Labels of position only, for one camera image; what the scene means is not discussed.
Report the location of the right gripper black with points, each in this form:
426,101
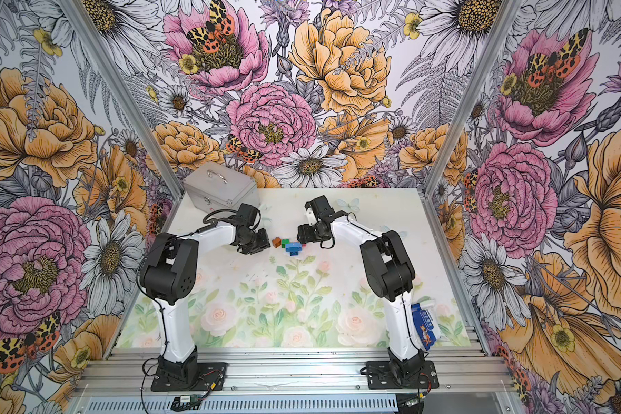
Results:
304,235

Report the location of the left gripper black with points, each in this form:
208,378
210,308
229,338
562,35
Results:
262,244

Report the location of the light blue lego brick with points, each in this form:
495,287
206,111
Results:
293,249

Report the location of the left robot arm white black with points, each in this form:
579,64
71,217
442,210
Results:
167,277

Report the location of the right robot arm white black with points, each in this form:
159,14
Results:
389,273

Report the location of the blue card packet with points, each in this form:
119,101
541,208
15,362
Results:
426,326

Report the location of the small green circuit board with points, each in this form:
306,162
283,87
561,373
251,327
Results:
185,403

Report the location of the silver metal box with handle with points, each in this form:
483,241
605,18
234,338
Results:
215,187

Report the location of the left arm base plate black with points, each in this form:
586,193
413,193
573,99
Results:
192,376

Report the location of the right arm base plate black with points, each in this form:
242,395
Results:
380,377

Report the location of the aluminium rail frame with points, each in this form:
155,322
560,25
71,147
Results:
296,370

